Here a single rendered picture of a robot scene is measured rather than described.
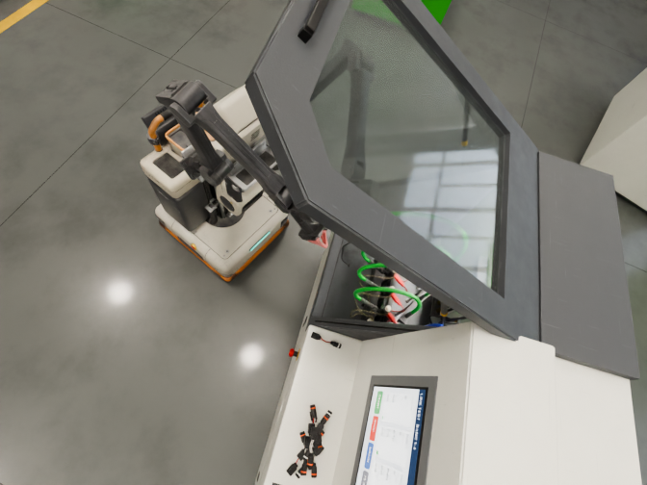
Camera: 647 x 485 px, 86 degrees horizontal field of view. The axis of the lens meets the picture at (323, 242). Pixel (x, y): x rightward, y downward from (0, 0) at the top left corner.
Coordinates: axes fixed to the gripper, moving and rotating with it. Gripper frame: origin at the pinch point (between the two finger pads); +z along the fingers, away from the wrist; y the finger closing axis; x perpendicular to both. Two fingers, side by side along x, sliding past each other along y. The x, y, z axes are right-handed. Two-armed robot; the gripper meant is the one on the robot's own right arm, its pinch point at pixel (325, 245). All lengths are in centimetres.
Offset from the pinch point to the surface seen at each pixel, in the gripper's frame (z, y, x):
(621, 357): 44, 79, 3
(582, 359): 36, 72, -3
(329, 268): 22.5, -16.9, 4.9
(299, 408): 34, -3, -48
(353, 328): 27.0, 6.7, -16.5
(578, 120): 182, 12, 333
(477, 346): 12, 56, -18
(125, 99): -73, -238, 81
